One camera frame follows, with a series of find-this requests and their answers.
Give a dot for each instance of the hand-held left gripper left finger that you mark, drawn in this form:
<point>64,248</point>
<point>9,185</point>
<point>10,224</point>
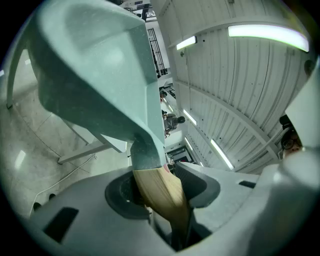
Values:
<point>100,232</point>

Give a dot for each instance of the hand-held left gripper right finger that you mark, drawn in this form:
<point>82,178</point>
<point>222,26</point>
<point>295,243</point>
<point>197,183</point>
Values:
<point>225,200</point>

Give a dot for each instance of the long ceiling light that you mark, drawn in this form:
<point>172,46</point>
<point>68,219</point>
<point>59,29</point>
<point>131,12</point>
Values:
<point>222,153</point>
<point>190,117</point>
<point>270,35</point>
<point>186,43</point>

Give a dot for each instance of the person's face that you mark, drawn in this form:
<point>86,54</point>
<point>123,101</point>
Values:
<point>291,145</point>

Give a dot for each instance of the black metal grille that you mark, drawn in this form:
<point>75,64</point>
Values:
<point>156,50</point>

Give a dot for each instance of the white table frame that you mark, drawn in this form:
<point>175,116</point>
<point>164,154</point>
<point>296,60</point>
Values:
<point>85,149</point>

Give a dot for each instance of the black head-mounted camera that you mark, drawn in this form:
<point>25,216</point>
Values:
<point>285,122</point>

